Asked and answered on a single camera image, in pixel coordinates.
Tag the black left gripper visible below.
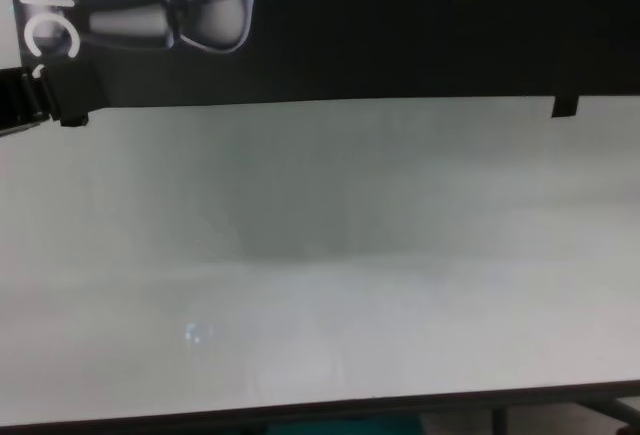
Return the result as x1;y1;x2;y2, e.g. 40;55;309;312
0;62;106;137

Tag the black robot print poster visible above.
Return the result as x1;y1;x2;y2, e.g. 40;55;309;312
2;0;640;109

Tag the black table frame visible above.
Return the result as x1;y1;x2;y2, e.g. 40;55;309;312
0;379;640;435

